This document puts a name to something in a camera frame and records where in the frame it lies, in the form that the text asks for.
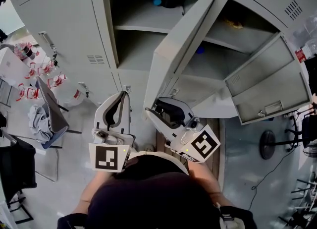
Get black metal chair frame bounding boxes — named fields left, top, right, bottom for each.
left=6, top=190, right=34, bottom=225

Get clear plastic bottle pack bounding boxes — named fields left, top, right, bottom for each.
left=47, top=81, right=86, bottom=108

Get grey chair with blue seat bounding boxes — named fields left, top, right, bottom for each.
left=35, top=75, right=83, bottom=183

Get black draped garment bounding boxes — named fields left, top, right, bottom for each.
left=0, top=136, right=38, bottom=200

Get clear glass board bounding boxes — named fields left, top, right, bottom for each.
left=292, top=12, right=317, bottom=50

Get person's right forearm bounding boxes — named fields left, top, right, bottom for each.
left=187, top=160, right=223, bottom=195

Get black standing fan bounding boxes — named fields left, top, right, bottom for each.
left=259, top=129, right=317, bottom=161

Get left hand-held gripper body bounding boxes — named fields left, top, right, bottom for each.
left=88, top=128, right=137, bottom=173

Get wooden plank platform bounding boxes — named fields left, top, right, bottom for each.
left=156, top=117, right=221, bottom=181

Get pink candy jar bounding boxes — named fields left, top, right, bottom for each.
left=13, top=41, right=36, bottom=60

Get grey metal locker cabinet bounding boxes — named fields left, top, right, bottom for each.
left=4, top=0, right=317, bottom=120

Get person's beige trousers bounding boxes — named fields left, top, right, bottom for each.
left=126, top=150, right=191, bottom=176

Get yellow crumpled wrapper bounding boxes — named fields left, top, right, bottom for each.
left=223, top=18, right=245, bottom=29

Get person's left forearm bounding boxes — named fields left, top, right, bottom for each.
left=79, top=171, right=117, bottom=201

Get grey shoulder strap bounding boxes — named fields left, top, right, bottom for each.
left=219, top=212, right=246, bottom=229

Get black metal frame desk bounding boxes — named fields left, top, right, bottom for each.
left=277, top=172, right=317, bottom=229

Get black office chair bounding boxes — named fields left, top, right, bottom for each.
left=284, top=109, right=317, bottom=153

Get grey crumpled cloth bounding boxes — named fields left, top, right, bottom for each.
left=27, top=104, right=53, bottom=145

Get person's dark shirt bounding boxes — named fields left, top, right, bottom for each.
left=56, top=153, right=259, bottom=229

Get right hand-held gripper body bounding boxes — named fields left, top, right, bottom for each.
left=164, top=116, right=221, bottom=164

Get cluster of red label bottles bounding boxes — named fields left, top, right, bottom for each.
left=15, top=58, right=67, bottom=103

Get black floor cable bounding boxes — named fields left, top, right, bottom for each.
left=247, top=148, right=299, bottom=212

